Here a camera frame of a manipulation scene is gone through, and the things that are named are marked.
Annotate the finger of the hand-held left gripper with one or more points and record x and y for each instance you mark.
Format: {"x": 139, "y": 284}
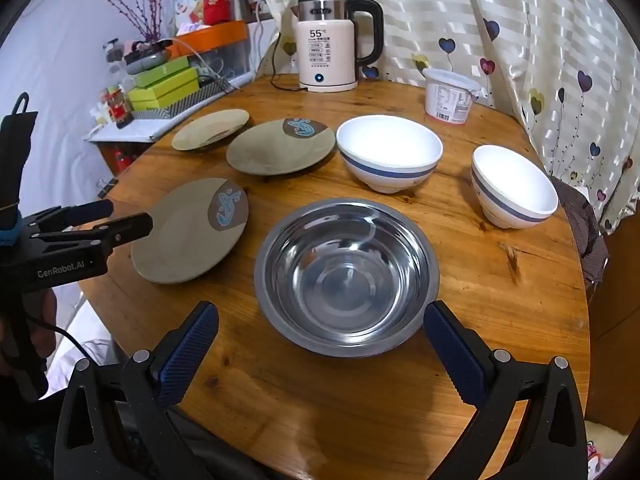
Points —
{"x": 90, "y": 211}
{"x": 125, "y": 230}

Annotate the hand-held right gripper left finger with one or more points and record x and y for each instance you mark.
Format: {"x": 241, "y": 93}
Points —
{"x": 185, "y": 360}

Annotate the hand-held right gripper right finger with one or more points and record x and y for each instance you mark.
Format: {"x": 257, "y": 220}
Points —
{"x": 455, "y": 360}

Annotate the olive plate with fish print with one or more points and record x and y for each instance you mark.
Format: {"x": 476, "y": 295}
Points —
{"x": 270, "y": 152}
{"x": 180, "y": 240}

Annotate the plain olive plate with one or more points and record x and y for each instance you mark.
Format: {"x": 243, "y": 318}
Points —
{"x": 210, "y": 130}

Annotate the stainless steel bowl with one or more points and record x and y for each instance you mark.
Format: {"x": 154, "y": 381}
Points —
{"x": 345, "y": 285}

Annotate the white bowl with blue stripe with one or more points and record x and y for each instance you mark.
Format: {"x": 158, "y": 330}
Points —
{"x": 515, "y": 185}
{"x": 385, "y": 145}

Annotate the person's left hand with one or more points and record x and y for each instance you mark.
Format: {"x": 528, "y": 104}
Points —
{"x": 42, "y": 330}

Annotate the black binder clip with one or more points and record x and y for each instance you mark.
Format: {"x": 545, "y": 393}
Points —
{"x": 107, "y": 187}

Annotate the red bottle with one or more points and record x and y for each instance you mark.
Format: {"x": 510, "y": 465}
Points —
{"x": 122, "y": 160}

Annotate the white shelf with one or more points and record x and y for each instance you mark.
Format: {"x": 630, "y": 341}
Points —
{"x": 135, "y": 130}

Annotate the red figurine toy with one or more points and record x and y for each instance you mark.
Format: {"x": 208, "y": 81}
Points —
{"x": 116, "y": 107}

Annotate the lime green box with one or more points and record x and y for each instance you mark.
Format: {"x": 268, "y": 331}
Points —
{"x": 165, "y": 91}

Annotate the striped tray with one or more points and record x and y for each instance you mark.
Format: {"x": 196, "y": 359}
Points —
{"x": 200, "y": 96}

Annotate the grey handheld device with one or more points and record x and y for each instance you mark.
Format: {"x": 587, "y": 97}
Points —
{"x": 147, "y": 57}

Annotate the brown dotted cloth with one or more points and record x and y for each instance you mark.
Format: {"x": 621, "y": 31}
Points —
{"x": 582, "y": 230}

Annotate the purple flower branches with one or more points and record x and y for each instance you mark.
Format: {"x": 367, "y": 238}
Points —
{"x": 141, "y": 22}

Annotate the orange box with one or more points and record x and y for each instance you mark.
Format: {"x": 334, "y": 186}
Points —
{"x": 210, "y": 37}

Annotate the white plastic tub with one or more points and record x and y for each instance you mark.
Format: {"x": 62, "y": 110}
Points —
{"x": 447, "y": 100}

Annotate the cream electric kettle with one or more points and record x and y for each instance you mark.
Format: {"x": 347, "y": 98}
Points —
{"x": 325, "y": 55}

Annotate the heart print curtain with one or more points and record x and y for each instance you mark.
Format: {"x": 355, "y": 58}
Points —
{"x": 450, "y": 10}

